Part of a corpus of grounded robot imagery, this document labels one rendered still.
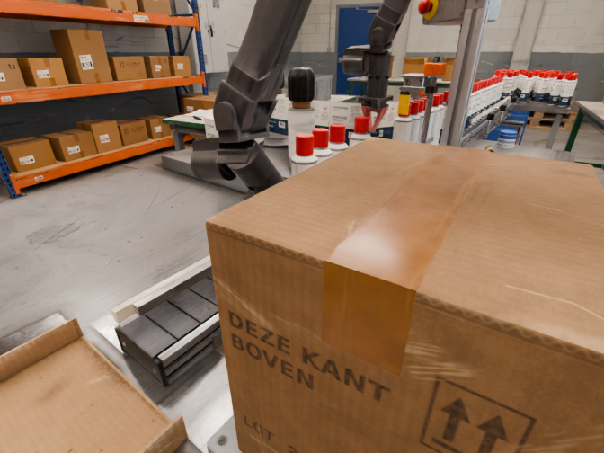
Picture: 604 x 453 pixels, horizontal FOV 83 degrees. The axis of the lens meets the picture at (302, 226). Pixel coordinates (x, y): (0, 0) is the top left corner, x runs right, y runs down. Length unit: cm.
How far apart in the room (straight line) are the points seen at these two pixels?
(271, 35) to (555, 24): 826
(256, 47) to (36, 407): 52
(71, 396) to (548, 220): 54
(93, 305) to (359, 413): 54
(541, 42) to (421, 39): 224
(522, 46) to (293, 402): 842
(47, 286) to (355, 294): 68
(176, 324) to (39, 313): 28
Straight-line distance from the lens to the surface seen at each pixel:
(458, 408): 22
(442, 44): 868
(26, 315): 74
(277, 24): 48
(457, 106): 102
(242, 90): 50
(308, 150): 63
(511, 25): 861
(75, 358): 61
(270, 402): 31
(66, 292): 76
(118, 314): 53
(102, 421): 52
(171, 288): 45
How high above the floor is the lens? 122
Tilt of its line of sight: 27 degrees down
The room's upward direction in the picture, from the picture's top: straight up
